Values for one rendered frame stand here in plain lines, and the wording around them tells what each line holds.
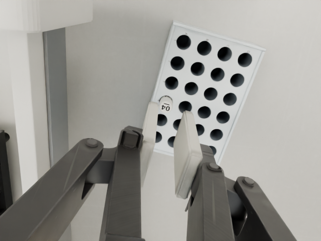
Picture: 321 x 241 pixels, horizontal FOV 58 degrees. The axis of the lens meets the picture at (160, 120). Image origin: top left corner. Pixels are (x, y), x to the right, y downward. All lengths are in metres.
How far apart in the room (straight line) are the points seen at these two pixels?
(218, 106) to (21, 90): 0.17
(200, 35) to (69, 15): 0.12
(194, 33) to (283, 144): 0.17
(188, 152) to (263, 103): 0.18
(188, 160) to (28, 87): 0.10
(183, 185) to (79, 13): 0.12
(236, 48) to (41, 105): 0.17
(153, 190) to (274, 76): 0.19
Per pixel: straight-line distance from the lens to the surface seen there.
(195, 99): 0.27
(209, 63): 0.27
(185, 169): 0.16
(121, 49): 0.30
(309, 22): 0.33
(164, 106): 0.26
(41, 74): 0.20
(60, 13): 0.17
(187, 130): 0.19
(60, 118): 0.23
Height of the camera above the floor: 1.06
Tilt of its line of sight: 68 degrees down
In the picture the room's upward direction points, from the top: 176 degrees counter-clockwise
